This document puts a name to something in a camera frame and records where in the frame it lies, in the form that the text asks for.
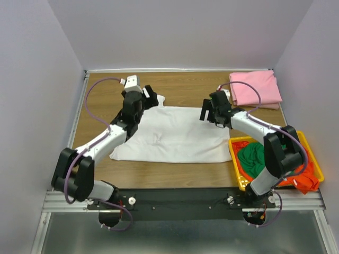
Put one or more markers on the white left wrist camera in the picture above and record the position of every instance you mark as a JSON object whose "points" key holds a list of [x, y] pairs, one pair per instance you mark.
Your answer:
{"points": [[131, 84]]}

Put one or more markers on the orange t shirt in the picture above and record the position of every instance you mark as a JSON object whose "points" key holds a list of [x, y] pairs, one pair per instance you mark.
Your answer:
{"points": [[304, 180]]}

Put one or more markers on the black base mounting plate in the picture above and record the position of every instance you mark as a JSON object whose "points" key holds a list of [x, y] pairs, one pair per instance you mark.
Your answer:
{"points": [[179, 204]]}

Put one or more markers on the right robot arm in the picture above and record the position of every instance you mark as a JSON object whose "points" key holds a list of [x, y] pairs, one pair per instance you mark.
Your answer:
{"points": [[284, 156]]}

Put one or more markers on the yellow plastic basket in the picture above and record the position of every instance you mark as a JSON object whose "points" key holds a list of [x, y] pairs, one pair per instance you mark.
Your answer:
{"points": [[315, 158]]}

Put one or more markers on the green t shirt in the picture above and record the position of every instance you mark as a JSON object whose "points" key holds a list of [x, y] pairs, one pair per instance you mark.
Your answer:
{"points": [[251, 158]]}

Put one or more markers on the white t shirt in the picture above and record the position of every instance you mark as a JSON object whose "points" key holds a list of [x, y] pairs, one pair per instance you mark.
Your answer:
{"points": [[173, 134]]}

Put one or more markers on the aluminium frame rail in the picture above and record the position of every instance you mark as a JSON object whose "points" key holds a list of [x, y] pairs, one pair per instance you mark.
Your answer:
{"points": [[286, 199]]}

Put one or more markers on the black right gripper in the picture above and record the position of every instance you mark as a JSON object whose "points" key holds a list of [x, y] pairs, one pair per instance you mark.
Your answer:
{"points": [[206, 106]]}

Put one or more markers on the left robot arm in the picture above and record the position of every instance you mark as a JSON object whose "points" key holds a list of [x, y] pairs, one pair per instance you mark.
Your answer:
{"points": [[75, 169]]}

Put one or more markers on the folded pink t shirt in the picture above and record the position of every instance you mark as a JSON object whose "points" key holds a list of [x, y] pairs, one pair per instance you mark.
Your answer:
{"points": [[248, 87]]}

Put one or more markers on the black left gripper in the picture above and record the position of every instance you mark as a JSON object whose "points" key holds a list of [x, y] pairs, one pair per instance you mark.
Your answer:
{"points": [[151, 101]]}

